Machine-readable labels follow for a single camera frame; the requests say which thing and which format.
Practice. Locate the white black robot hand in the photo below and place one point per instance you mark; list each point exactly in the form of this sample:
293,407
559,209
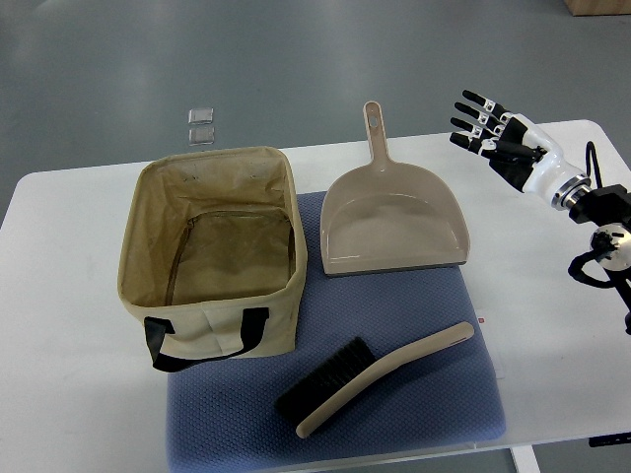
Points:
517,149

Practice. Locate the beige hand broom black bristles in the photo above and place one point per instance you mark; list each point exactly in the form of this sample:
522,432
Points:
317,397

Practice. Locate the yellow fabric storage bag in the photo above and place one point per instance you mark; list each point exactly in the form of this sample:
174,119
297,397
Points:
214,257

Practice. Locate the wooden box corner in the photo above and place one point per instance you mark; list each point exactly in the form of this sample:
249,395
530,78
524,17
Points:
598,7

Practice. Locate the beige plastic dustpan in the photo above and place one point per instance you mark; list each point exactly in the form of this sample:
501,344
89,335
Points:
389,216

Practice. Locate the black table control panel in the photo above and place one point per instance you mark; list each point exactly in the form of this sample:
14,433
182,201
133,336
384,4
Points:
610,440

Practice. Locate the white table leg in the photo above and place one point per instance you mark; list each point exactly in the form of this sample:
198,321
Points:
524,459

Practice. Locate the blue textured mat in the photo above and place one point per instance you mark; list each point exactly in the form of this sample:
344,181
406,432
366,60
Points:
222,416

